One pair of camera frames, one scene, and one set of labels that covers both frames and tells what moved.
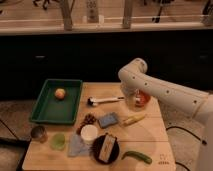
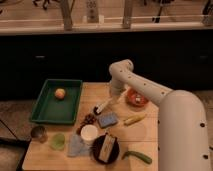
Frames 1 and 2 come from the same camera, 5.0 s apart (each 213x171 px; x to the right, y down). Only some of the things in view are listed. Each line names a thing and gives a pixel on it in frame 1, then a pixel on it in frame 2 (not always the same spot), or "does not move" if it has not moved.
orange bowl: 141,98 does not move
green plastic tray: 51,110 does not move
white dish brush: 91,101 -> 98,108
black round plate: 96,148 does not move
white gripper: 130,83 -> 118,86
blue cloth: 77,147 does not move
